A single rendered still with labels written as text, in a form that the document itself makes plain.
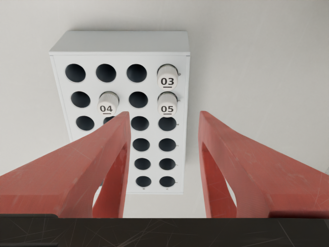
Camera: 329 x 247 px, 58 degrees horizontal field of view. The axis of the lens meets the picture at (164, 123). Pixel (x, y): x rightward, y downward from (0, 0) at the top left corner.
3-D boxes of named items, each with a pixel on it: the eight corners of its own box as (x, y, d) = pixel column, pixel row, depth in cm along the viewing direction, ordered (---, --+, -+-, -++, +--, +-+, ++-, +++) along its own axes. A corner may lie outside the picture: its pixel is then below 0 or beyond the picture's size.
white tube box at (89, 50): (181, 163, 28) (183, 195, 25) (92, 162, 28) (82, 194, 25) (187, 30, 20) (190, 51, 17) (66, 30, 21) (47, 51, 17)
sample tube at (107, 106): (126, 83, 23) (117, 117, 19) (109, 84, 23) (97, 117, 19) (124, 68, 22) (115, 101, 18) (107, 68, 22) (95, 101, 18)
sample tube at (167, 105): (176, 84, 23) (177, 118, 19) (159, 84, 23) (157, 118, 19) (176, 68, 22) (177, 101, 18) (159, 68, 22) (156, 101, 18)
